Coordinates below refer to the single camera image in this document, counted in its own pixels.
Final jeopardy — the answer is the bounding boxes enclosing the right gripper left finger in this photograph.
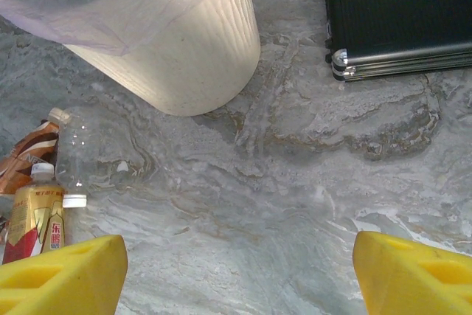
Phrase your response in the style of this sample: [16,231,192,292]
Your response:
[0,235,129,315]

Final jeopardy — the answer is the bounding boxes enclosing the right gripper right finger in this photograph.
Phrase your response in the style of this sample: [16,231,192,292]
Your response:
[352,230,472,315]

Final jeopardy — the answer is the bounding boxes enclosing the gold and red drink bottle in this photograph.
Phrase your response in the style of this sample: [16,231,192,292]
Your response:
[1,162,67,266]

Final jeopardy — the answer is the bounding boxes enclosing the clear bottle with white cap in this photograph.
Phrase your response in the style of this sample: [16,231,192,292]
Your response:
[55,106,103,209]

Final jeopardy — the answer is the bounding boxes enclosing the brown coffee drink bottle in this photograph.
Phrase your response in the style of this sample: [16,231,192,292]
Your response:
[0,107,71,196]

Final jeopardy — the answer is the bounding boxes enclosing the white ribbed waste bin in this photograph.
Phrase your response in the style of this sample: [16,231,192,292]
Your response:
[64,0,262,117]

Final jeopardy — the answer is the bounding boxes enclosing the black case with metal edges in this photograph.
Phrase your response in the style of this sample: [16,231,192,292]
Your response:
[321,0,472,83]

